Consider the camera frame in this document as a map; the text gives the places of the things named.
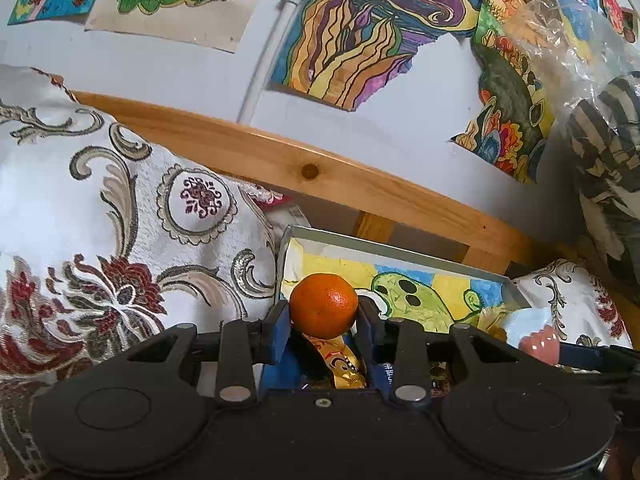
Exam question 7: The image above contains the orange mandarin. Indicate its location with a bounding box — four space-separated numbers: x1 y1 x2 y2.
288 273 358 339

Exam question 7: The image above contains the swirly colourful poster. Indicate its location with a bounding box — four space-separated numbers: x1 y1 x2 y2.
271 0 482 112

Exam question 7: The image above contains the grey tray with cartoon drawing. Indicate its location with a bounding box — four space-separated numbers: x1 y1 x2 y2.
259 224 533 391

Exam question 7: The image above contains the gold foil snack packet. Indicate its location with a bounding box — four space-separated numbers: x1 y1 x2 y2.
305 335 367 389

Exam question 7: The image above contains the pink sausage pack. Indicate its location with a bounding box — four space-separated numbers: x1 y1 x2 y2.
502 308 560 366

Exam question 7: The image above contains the floral satin sofa cover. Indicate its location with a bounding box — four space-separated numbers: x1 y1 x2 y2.
1 66 639 479

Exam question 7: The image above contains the plastic bag of clothes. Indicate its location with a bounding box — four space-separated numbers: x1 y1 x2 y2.
506 0 639 292

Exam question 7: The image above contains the torn flower poster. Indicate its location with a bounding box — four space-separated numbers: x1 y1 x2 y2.
449 0 640 187

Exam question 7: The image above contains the dark blue calcium bar packet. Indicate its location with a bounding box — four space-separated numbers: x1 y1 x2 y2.
367 362 394 401

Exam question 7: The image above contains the white wall pipe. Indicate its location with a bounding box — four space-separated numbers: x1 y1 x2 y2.
236 0 306 126

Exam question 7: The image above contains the wooden sofa frame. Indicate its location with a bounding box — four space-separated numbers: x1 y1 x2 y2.
74 91 639 338

